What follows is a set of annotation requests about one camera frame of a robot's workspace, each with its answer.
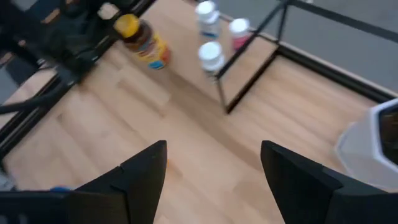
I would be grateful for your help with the white cap clear bottle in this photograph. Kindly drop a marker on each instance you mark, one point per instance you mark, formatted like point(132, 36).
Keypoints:
point(211, 59)

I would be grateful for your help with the yellow cap brown bottle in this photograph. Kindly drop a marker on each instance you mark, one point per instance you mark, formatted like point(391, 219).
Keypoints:
point(146, 43)

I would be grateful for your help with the white melatonin bottle blue label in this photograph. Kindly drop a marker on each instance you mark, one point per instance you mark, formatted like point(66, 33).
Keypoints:
point(208, 25)

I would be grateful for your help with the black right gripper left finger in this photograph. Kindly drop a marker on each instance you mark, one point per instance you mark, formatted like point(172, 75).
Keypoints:
point(140, 186)

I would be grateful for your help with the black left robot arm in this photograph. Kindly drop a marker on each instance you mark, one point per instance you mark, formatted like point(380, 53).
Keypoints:
point(62, 34)

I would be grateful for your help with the pink bottle white cap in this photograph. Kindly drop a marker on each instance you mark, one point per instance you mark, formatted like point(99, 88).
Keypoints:
point(239, 34)

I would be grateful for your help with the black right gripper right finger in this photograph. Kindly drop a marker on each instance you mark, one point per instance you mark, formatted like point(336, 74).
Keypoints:
point(298, 186)

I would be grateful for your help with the white hexagonal plant pot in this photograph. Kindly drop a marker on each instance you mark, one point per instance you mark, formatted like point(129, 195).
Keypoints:
point(357, 149)

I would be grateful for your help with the blue lid Tums jar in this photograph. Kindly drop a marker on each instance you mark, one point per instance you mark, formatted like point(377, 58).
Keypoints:
point(60, 188)

